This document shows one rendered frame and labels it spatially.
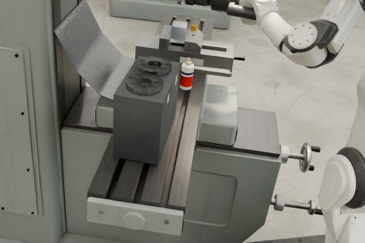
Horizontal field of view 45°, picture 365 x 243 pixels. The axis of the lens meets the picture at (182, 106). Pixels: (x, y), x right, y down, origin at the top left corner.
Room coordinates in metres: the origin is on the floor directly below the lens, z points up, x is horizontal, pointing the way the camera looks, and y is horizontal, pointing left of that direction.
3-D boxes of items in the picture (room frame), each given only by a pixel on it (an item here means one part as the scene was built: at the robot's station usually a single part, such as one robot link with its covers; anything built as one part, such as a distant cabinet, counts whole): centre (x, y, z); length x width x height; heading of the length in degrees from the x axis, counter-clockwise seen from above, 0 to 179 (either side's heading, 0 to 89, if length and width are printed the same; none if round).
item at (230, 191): (1.40, 0.02, 0.45); 0.80 x 0.30 x 0.60; 87
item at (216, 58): (1.47, 0.01, 1.01); 0.35 x 0.15 x 0.11; 88
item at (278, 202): (1.23, -0.48, 0.53); 0.22 x 0.06 x 0.06; 87
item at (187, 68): (1.28, 0.00, 1.01); 0.04 x 0.04 x 0.11
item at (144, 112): (0.98, 0.09, 1.05); 0.22 x 0.12 x 0.20; 173
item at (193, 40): (1.47, -0.01, 1.04); 0.12 x 0.06 x 0.04; 178
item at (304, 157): (1.37, -0.45, 0.65); 0.16 x 0.12 x 0.12; 87
